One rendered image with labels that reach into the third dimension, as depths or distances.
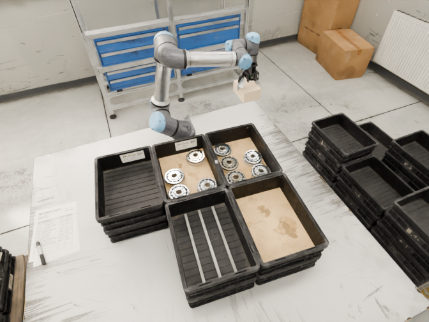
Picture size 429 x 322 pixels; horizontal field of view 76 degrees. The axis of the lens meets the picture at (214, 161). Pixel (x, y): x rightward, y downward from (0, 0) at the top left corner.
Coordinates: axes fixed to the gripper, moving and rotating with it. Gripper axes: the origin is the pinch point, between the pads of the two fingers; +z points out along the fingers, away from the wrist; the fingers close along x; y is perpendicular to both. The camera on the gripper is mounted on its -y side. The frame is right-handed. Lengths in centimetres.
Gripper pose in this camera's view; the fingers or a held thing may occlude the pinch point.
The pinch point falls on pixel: (246, 87)
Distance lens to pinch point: 185.7
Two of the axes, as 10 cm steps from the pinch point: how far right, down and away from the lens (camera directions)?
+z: 0.1, 6.7, 7.4
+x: 9.3, -2.9, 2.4
